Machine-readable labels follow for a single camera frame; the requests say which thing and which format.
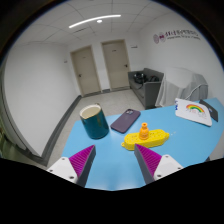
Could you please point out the dark teal mug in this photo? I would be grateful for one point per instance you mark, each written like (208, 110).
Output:
(94, 122)

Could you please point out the white rainbow-print board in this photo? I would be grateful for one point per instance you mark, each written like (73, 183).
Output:
(194, 111)

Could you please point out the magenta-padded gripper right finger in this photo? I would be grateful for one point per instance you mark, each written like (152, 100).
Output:
(154, 162)

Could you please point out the purple smartphone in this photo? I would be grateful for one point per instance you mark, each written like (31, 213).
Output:
(125, 120)

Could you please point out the beige door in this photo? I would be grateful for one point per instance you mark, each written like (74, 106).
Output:
(86, 70)
(116, 64)

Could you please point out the black bag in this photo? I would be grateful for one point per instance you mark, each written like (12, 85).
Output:
(140, 78)

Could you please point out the wall sign lettering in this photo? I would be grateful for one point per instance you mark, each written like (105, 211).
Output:
(176, 36)

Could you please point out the long ceiling light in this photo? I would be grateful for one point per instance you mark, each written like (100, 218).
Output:
(95, 20)

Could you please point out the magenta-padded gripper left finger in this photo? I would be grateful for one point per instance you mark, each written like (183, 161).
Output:
(80, 161)

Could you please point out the round ceiling light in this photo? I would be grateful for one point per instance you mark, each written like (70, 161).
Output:
(99, 21)

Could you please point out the white cloth-covered furniture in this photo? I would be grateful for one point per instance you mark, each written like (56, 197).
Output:
(181, 87)

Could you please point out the yellow power strip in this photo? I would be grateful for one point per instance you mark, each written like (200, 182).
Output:
(146, 140)

